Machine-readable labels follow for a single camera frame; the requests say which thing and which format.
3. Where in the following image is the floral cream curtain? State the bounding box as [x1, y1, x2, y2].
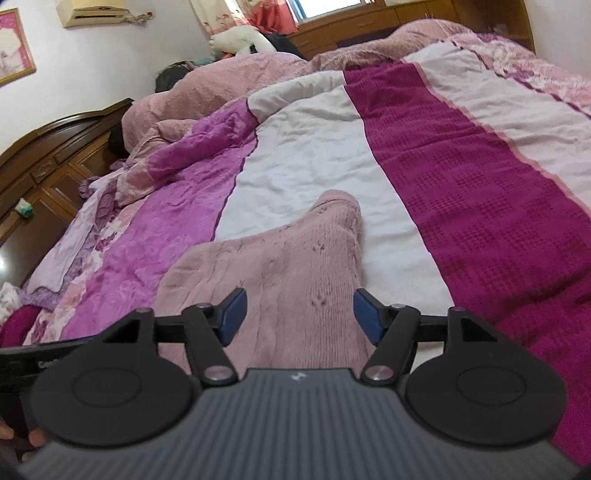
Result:
[190, 0, 297, 35]

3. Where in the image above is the light wooden side cabinet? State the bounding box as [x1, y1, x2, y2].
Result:
[290, 0, 536, 59]

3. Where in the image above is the pink knit cardigan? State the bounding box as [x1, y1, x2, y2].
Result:
[153, 190, 374, 374]

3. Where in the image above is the person's left hand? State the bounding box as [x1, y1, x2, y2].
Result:
[0, 421, 46, 452]

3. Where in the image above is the white plush toy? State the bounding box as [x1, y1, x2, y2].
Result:
[209, 25, 276, 57]

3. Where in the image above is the beige wall air conditioner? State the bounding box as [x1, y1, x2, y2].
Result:
[56, 0, 154, 28]

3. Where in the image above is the small green white bottle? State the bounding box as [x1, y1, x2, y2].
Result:
[14, 198, 34, 219]

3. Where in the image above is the framed wedding photo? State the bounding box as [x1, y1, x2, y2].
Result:
[0, 8, 36, 86]

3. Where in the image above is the patchwork magenta white bedspread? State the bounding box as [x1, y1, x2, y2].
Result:
[26, 34, 590, 464]

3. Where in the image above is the dusty pink quilt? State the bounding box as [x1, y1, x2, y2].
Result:
[121, 19, 470, 153]

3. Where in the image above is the dark wooden headboard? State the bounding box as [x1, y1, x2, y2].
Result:
[0, 98, 132, 286]

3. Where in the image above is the lilac floral pillow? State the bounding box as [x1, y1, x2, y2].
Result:
[20, 169, 123, 310]

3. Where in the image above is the dark bag behind quilt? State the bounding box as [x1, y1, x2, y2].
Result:
[154, 61, 195, 93]

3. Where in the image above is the window with wooden frame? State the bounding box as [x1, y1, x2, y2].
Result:
[287, 0, 386, 23]

